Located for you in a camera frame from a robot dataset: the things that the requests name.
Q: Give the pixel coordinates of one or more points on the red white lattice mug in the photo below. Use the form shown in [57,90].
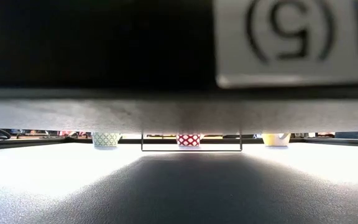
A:
[189,140]

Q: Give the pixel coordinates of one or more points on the green white patterned mug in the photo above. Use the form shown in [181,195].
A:
[106,139]

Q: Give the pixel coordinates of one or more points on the yellow mug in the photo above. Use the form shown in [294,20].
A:
[275,140]

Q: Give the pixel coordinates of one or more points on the grey board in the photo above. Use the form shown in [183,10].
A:
[73,115]

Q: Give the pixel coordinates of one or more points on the black panel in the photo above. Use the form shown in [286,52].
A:
[89,40]

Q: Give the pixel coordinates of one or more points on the white label with digits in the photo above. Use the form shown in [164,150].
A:
[291,65]

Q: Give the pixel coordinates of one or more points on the blue-grey background object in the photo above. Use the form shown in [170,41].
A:
[348,135]

